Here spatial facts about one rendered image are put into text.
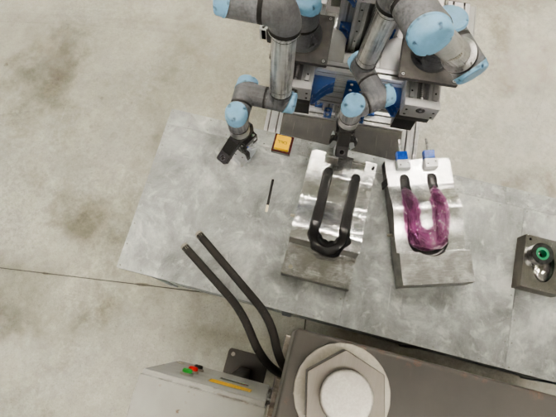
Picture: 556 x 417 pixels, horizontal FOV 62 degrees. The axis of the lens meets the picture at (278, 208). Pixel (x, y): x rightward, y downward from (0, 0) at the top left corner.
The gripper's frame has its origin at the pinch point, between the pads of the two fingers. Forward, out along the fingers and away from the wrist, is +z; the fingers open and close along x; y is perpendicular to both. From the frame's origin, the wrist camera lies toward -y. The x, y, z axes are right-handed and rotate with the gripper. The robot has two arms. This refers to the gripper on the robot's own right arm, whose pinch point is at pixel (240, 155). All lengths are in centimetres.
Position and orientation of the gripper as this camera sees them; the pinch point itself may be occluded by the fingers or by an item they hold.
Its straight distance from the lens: 189.4
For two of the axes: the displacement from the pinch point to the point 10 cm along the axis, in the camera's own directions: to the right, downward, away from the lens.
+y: 6.8, -7.1, 1.9
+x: -7.4, -6.5, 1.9
